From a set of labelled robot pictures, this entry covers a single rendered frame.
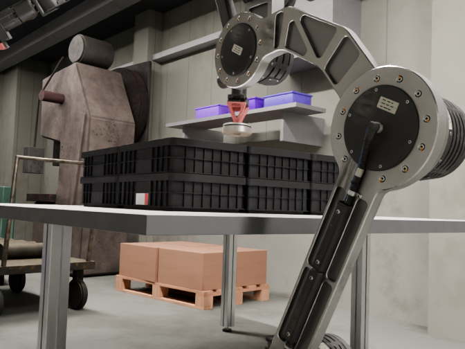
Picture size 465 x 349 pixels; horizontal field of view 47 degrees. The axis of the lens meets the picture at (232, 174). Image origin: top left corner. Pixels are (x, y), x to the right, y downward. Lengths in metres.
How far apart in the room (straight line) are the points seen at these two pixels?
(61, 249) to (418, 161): 1.01
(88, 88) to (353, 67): 4.48
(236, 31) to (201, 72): 4.13
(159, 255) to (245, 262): 0.66
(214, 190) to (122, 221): 0.69
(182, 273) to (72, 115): 2.25
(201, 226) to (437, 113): 0.50
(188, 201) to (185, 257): 2.26
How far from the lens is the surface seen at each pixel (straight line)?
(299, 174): 2.00
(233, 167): 1.81
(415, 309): 3.82
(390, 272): 3.89
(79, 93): 5.49
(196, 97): 5.59
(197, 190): 1.73
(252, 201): 1.86
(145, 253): 4.30
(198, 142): 1.72
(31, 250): 3.84
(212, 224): 1.14
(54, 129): 5.83
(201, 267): 3.84
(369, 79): 1.11
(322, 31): 1.27
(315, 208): 2.06
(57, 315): 1.63
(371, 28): 4.21
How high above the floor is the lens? 0.72
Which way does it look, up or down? 3 degrees up
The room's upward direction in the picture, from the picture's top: 2 degrees clockwise
